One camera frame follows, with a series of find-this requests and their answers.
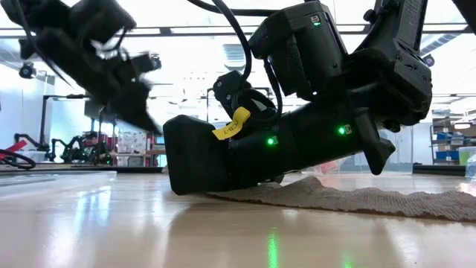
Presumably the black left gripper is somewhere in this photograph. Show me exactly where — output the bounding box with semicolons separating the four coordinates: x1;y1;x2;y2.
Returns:
18;28;164;135

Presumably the brown cloth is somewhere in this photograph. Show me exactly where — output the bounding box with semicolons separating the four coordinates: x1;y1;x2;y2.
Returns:
208;174;476;224

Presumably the white patterned board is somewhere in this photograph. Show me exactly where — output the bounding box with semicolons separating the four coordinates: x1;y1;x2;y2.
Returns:
117;130;148;167

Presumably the small yellow tag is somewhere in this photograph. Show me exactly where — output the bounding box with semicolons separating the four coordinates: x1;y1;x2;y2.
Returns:
211;106;252;141

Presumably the white box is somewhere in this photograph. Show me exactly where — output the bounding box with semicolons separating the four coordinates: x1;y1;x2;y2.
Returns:
16;150;48;163

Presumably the red flat strip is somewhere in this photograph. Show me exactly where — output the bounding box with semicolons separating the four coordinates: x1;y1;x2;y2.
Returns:
5;139;29;153

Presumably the metal shelf with boxes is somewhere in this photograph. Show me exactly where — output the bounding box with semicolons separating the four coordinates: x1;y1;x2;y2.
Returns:
431;122;476;165

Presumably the green and white wipes canister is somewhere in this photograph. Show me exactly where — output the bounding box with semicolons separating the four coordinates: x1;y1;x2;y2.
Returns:
457;146;476;167

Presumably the black workstation frame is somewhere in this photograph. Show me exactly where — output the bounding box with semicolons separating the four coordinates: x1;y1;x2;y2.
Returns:
39;92;92;165
205;87;272;112

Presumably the silver spiral air duct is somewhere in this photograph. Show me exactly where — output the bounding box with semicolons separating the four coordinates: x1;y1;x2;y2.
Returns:
222;43;246;70

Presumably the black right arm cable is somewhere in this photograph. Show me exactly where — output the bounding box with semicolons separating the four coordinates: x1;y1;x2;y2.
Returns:
185;0;283;124

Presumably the black cable loop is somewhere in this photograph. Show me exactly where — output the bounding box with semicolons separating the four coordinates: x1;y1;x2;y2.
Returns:
0;148;37;170

